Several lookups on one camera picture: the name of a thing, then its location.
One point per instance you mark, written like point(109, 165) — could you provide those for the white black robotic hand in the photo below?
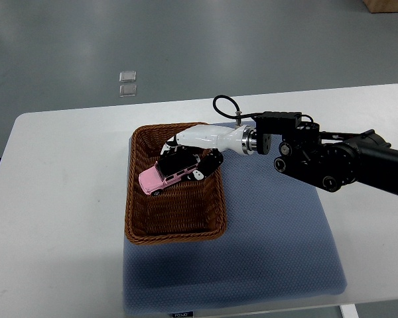
point(219, 138)

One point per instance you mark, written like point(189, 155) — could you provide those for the pink toy car black roof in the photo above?
point(167, 171)

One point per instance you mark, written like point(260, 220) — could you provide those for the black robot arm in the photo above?
point(327, 160)

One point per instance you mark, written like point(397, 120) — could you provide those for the brown wicker basket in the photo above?
point(187, 211)

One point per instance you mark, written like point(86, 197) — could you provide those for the blue-grey padded mat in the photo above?
point(277, 245)

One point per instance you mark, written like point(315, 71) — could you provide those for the white table leg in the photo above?
point(349, 311)

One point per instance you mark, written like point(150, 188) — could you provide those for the wooden furniture corner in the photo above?
point(382, 6)

